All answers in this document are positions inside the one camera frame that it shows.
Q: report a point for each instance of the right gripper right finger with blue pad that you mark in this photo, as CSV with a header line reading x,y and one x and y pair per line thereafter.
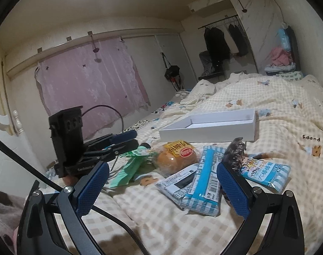
x,y
236,188

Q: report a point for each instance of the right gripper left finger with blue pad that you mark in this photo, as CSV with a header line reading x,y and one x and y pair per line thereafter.
x,y
89,187

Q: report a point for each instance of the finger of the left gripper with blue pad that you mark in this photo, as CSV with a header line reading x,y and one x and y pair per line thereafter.
x,y
123,137
124,147

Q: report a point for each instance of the green tube black cap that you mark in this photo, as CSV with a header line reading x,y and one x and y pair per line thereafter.
x,y
136,158

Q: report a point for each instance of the blue white striped snack pack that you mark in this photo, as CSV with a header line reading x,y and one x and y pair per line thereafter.
x,y
203,195

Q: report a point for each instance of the dark tortoiseshell hair claw clip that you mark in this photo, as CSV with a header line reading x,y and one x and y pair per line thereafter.
x,y
234,155

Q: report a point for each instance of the blue cartoon snack pack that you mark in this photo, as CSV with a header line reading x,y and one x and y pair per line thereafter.
x,y
269,174

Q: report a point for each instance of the packaged bread bun yellow label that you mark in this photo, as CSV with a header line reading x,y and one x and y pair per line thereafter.
x,y
174,156

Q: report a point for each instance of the grey white biscuit pack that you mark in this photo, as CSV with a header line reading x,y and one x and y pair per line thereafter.
x,y
176,186

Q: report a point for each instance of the white shallow cardboard box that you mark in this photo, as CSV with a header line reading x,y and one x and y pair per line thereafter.
x,y
212,127

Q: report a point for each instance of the person's left hand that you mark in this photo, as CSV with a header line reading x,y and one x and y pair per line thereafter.
x,y
70,180

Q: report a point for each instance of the white bed footboard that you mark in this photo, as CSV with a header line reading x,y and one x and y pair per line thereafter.
x,y
11,141

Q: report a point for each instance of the pink lace curtain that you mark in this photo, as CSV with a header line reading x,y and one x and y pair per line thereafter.
x,y
101,78

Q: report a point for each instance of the black chair with clothes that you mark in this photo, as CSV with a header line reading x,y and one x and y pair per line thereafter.
x,y
210,71

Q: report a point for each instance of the cream checkered bear duvet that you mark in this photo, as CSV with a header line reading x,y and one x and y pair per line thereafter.
x,y
289,131

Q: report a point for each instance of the black hanging coat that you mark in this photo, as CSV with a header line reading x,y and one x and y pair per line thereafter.
x,y
216,45

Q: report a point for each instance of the pink clothes pile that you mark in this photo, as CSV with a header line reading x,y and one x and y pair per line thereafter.
x,y
280,57

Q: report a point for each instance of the black bag on wall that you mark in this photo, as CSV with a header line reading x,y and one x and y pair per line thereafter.
x,y
172,73

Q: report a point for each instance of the black clothes rail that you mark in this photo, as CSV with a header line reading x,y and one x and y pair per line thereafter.
x,y
235,16

